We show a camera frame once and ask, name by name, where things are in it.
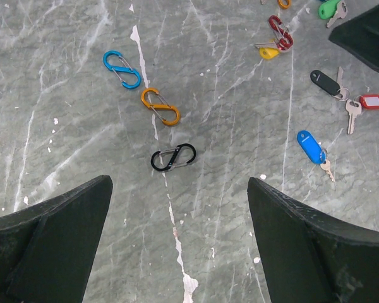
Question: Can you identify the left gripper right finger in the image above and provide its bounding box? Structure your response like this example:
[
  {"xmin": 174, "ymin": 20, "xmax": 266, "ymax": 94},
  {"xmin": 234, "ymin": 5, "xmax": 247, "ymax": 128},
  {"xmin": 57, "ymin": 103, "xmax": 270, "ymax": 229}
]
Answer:
[{"xmin": 247, "ymin": 178, "xmax": 379, "ymax": 302}]

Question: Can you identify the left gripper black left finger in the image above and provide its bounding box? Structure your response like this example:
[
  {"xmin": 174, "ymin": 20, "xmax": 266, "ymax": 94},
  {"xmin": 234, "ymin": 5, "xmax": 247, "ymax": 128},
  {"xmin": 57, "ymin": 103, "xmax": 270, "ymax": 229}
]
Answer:
[{"xmin": 0, "ymin": 175, "xmax": 113, "ymax": 303}]

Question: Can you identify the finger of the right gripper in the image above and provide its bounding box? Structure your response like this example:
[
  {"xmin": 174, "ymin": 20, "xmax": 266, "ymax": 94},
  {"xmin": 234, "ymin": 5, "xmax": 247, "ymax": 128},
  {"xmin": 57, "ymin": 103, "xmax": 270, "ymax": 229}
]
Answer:
[{"xmin": 328, "ymin": 5, "xmax": 379, "ymax": 73}]

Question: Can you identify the green tag key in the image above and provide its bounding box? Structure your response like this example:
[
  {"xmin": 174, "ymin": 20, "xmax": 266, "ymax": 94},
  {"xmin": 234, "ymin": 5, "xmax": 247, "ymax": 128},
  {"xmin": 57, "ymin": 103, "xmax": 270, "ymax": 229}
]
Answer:
[{"xmin": 318, "ymin": 0, "xmax": 348, "ymax": 28}]

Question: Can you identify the black tag key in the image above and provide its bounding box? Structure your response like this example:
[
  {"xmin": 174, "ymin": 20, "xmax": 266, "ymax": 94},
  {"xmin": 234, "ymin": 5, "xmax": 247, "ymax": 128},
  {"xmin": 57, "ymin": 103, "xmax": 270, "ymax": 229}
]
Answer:
[{"xmin": 310, "ymin": 67, "xmax": 350, "ymax": 101}]

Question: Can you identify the red tag key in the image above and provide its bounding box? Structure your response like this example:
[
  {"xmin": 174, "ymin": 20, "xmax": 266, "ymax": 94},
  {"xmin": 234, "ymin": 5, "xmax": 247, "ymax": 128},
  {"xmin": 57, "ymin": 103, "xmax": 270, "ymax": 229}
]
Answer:
[{"xmin": 346, "ymin": 94, "xmax": 379, "ymax": 134}]

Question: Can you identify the red S-carabiner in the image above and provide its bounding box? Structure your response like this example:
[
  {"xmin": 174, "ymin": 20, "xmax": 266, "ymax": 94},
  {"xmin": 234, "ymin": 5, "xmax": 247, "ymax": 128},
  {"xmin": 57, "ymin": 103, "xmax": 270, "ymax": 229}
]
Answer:
[{"xmin": 268, "ymin": 15, "xmax": 294, "ymax": 51}]

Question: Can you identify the orange S-carabiner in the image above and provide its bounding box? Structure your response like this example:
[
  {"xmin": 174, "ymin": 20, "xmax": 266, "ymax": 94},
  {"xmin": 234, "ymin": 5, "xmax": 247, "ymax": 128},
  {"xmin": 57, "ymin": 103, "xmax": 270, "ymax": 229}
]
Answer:
[
  {"xmin": 277, "ymin": 0, "xmax": 292, "ymax": 9},
  {"xmin": 141, "ymin": 88, "xmax": 181, "ymax": 126}
]

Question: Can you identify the yellow tag key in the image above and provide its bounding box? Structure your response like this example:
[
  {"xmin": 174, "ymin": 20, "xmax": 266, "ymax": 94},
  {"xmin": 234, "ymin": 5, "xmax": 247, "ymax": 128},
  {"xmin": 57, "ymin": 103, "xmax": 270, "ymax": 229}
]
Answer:
[{"xmin": 254, "ymin": 39, "xmax": 294, "ymax": 60}]

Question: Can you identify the black S-carabiner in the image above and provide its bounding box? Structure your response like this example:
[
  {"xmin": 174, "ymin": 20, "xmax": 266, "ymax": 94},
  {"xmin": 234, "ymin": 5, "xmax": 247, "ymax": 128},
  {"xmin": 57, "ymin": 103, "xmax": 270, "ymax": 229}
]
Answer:
[{"xmin": 150, "ymin": 143, "xmax": 196, "ymax": 172}]

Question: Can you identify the upper blue S-carabiner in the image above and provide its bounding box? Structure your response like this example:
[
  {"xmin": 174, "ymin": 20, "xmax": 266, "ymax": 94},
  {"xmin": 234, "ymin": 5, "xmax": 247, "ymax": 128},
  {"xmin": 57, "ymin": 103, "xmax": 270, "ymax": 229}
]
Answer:
[{"xmin": 103, "ymin": 50, "xmax": 141, "ymax": 90}]

